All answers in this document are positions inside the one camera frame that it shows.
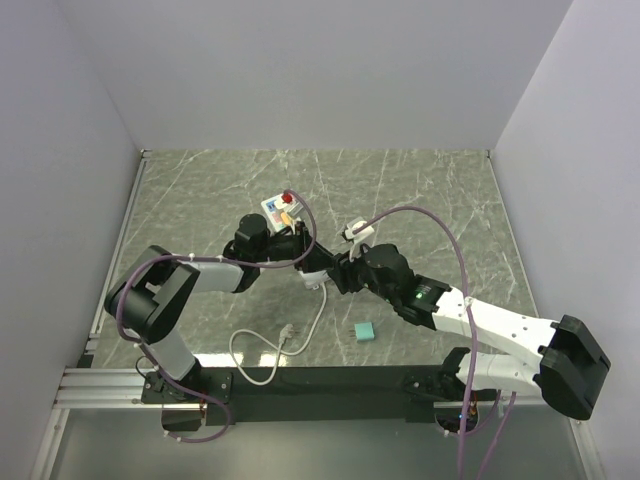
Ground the teal charger plug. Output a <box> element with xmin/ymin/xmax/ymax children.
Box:
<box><xmin>350</xmin><ymin>322</ymin><xmax>376</xmax><ymax>343</ymax></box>

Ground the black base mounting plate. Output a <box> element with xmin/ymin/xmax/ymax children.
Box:
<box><xmin>139</xmin><ymin>364</ymin><xmax>501</xmax><ymax>431</ymax></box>

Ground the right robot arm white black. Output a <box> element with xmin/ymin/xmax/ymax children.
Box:
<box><xmin>330</xmin><ymin>244</ymin><xmax>611</xmax><ymax>421</ymax></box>

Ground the aluminium rail frame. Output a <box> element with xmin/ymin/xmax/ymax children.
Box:
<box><xmin>29</xmin><ymin>148</ymin><xmax>584</xmax><ymax>480</ymax></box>

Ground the white power cord with plug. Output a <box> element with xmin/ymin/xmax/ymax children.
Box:
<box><xmin>229</xmin><ymin>282</ymin><xmax>329</xmax><ymax>387</ymax></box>

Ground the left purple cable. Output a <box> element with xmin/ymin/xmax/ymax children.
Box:
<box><xmin>114</xmin><ymin>188</ymin><xmax>317</xmax><ymax>444</ymax></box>

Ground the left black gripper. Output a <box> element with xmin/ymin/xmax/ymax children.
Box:
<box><xmin>255</xmin><ymin>222</ymin><xmax>333</xmax><ymax>274</ymax></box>

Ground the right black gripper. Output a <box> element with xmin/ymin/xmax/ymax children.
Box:
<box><xmin>328</xmin><ymin>239</ymin><xmax>398</xmax><ymax>304</ymax></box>

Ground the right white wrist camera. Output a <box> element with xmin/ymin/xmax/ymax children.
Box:
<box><xmin>341</xmin><ymin>217</ymin><xmax>375</xmax><ymax>245</ymax></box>

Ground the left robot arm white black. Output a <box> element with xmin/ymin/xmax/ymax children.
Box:
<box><xmin>104</xmin><ymin>214</ymin><xmax>334</xmax><ymax>402</ymax></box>

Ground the white power strip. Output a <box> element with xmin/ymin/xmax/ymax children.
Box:
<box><xmin>261</xmin><ymin>193</ymin><xmax>329</xmax><ymax>290</ymax></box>

